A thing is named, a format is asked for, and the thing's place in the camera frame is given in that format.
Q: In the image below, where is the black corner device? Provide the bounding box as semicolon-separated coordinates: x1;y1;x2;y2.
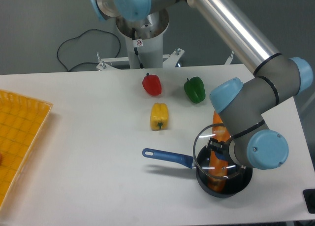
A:
303;189;315;214

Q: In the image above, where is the orange baguette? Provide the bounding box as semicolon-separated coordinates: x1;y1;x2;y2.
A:
207;110;231;194

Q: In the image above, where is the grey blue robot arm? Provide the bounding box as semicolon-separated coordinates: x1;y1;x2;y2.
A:
90;0;314;170

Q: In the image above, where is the black floor cable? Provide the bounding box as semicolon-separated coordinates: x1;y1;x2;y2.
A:
57;29;122;72

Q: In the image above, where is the glass lid blue knob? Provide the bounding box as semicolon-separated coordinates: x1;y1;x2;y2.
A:
192;123;246;180

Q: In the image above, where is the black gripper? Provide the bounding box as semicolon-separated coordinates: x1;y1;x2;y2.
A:
207;137;231;161

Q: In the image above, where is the dark pot blue handle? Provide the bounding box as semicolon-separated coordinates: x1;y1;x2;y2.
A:
142;148;253;198

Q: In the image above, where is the red bell pepper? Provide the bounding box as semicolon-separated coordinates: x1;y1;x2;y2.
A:
142;73;162;97

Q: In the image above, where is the yellow woven basket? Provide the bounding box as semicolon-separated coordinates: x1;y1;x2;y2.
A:
0;90;53;206

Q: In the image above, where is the green bell pepper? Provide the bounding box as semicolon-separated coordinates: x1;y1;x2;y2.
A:
184;77;206;104

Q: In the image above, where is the yellow bell pepper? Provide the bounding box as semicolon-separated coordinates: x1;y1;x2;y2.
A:
150;103;169;131

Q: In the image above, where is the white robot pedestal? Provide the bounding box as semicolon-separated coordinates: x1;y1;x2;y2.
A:
95;8;235;71

